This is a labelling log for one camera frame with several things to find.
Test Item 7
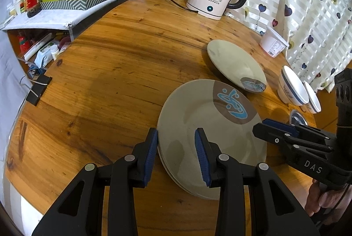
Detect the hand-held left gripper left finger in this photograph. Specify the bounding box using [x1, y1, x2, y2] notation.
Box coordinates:
[31, 127, 159, 236]

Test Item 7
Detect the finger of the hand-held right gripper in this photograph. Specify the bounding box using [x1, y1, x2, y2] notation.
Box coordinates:
[252, 123, 334, 154]
[262, 118, 330, 140]

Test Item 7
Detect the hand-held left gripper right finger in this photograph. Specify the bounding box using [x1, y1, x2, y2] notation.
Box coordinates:
[194, 127, 321, 236]

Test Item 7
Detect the white bowl blue rim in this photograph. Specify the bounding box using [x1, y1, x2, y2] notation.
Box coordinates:
[277, 66, 310, 106]
[302, 81, 322, 114]

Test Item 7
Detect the large grey plate blue print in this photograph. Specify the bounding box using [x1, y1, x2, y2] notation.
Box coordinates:
[157, 79, 268, 194]

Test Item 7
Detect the small grey plate blue print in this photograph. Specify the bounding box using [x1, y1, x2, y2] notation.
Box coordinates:
[207, 40, 268, 93]

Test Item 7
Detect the person's right hand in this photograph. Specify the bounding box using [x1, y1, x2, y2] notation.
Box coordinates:
[305, 180, 350, 215]

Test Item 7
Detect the white plastic tub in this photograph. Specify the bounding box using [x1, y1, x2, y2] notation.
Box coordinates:
[259, 26, 290, 58]

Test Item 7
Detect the black binder clip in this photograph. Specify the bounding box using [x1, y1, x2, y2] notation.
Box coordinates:
[20, 74, 53, 97]
[26, 89, 42, 107]

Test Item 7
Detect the white wipes pack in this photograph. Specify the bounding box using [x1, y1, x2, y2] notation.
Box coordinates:
[34, 42, 55, 67]

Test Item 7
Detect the red bottle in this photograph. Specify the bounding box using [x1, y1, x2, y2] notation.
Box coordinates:
[18, 35, 30, 54]

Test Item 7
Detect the white shelf board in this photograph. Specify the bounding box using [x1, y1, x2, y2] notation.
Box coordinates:
[1, 4, 92, 33]

